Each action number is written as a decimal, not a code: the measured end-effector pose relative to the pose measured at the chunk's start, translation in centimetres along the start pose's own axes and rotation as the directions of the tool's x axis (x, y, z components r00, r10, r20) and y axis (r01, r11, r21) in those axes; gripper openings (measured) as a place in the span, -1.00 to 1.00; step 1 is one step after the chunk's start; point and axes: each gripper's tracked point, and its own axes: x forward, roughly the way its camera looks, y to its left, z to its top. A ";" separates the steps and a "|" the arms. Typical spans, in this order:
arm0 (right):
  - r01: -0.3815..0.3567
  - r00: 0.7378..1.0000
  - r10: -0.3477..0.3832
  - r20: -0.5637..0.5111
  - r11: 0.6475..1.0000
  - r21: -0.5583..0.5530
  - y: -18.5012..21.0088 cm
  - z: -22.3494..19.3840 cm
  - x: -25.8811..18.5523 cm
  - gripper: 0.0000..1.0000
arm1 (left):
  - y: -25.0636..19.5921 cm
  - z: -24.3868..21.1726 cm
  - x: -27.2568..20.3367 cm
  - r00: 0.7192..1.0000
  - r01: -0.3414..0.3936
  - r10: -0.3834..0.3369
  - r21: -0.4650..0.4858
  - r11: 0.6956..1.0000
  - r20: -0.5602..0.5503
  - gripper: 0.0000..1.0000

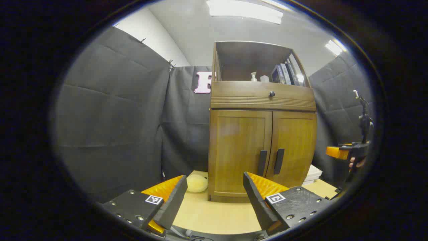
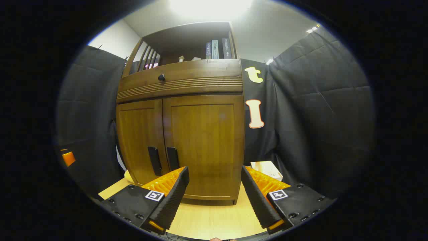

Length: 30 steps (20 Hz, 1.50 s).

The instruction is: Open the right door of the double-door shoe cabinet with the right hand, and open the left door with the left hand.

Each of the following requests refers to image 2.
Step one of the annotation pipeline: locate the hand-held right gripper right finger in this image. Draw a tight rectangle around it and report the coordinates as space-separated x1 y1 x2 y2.
241 165 336 235

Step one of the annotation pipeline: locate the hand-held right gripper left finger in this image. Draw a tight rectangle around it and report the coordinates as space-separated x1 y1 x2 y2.
100 166 190 235

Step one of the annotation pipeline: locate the black door handle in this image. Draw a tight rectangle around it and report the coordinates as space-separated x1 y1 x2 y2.
167 147 180 172
148 146 163 176

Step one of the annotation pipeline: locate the wooden shoe cabinet door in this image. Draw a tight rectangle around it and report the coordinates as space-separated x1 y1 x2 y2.
116 99 170 186
163 95 245 201

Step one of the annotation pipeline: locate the wooden shoe cabinet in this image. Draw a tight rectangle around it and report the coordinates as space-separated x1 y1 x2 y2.
115 21 245 205

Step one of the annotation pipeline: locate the small white box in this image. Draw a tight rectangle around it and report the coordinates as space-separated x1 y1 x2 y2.
250 161 284 181

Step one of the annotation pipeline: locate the black backdrop cloth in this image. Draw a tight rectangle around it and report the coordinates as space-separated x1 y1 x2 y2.
56 25 375 201

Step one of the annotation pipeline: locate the black book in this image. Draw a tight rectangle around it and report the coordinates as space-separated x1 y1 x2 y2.
222 37 232 59

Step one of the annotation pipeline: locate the large ceiling light panel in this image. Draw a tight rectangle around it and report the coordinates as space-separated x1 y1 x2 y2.
167 0 254 20

